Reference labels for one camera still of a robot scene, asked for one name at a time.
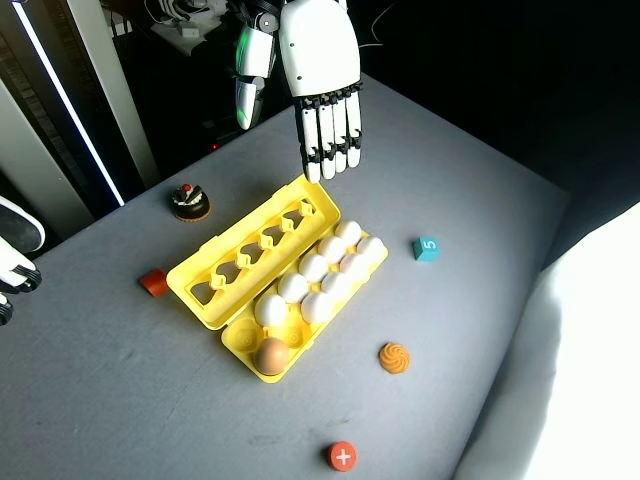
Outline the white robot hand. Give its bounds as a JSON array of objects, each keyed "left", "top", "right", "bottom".
[
  {"left": 0, "top": 194, "right": 47, "bottom": 327},
  {"left": 233, "top": 0, "right": 364, "bottom": 185}
]

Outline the brown toy egg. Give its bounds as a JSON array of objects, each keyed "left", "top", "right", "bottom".
[{"left": 253, "top": 337, "right": 291, "bottom": 376}]

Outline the yellow plastic egg box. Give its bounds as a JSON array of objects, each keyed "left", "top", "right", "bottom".
[{"left": 166, "top": 173, "right": 390, "bottom": 385}]

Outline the pale grey panel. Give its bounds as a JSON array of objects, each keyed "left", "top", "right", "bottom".
[{"left": 0, "top": 79, "right": 96, "bottom": 236}]

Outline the red arch block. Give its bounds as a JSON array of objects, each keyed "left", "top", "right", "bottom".
[{"left": 138, "top": 268, "right": 170, "bottom": 298}]

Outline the white light strip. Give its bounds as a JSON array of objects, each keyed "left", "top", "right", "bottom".
[{"left": 10, "top": 0, "right": 126, "bottom": 207}]

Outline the chocolate toy cake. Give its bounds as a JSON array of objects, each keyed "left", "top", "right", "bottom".
[{"left": 171, "top": 183, "right": 212, "bottom": 223}]

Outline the grey table cloth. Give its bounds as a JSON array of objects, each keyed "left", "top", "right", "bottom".
[{"left": 0, "top": 73, "right": 571, "bottom": 480}]

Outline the teal number cube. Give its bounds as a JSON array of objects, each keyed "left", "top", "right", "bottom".
[{"left": 412, "top": 235, "right": 442, "bottom": 264}]

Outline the orange swirl toy cookie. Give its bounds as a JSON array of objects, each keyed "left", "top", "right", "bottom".
[{"left": 378, "top": 342, "right": 411, "bottom": 375}]

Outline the red round plus block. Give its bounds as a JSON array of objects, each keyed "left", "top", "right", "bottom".
[{"left": 326, "top": 440, "right": 359, "bottom": 473}]

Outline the white fabric backdrop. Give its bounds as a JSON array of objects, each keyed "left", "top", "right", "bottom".
[{"left": 453, "top": 198, "right": 640, "bottom": 480}]

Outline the thin white cable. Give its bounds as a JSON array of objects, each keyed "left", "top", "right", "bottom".
[{"left": 357, "top": 7, "right": 387, "bottom": 51}]

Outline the white post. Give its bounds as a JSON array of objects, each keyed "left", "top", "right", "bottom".
[{"left": 64, "top": 0, "right": 162, "bottom": 189}]

